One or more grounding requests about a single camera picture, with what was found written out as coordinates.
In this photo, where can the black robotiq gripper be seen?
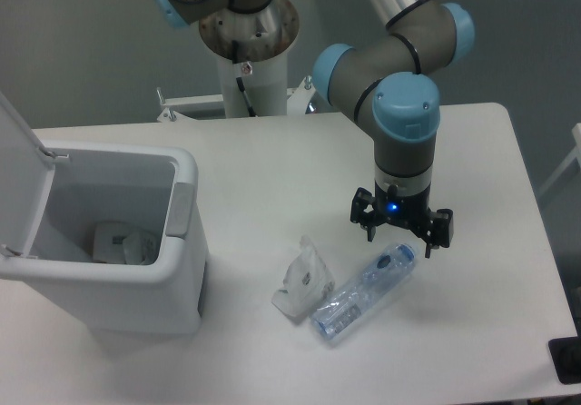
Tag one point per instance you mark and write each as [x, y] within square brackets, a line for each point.
[434, 228]

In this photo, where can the white plastic bag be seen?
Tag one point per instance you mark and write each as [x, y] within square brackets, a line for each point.
[307, 283]

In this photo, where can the clear plastic water bottle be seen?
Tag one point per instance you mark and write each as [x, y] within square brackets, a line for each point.
[364, 290]

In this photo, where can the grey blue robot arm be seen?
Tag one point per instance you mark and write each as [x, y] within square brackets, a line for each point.
[384, 89]

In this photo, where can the white plastic trash can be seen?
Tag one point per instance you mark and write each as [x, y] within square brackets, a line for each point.
[153, 188]

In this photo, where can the white paper trash in bin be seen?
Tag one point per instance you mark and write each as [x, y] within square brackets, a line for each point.
[125, 244]

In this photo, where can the white trash can lid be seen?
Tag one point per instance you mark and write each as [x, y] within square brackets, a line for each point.
[27, 175]

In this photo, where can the black device at table edge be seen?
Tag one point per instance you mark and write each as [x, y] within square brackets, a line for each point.
[565, 354]

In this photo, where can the white pedestal base frame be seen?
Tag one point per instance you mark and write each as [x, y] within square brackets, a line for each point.
[303, 99]

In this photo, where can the white furniture frame right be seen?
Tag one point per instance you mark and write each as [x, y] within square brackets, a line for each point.
[565, 171]

